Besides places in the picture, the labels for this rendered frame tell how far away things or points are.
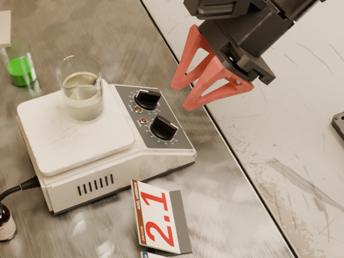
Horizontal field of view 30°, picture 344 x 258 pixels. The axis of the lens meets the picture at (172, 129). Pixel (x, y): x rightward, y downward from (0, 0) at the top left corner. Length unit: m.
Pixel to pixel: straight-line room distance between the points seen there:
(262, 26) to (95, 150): 0.24
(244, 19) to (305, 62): 0.31
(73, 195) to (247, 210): 0.22
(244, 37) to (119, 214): 0.28
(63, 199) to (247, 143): 0.26
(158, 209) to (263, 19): 0.27
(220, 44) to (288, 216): 0.24
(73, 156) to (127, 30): 0.33
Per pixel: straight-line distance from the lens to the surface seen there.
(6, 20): 1.08
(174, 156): 0.81
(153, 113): 0.85
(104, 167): 0.77
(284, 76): 0.96
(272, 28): 0.69
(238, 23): 0.69
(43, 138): 0.79
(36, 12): 1.09
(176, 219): 0.80
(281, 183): 0.84
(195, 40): 0.73
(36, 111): 0.82
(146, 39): 1.02
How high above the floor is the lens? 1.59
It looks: 51 degrees down
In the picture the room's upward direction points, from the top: 2 degrees counter-clockwise
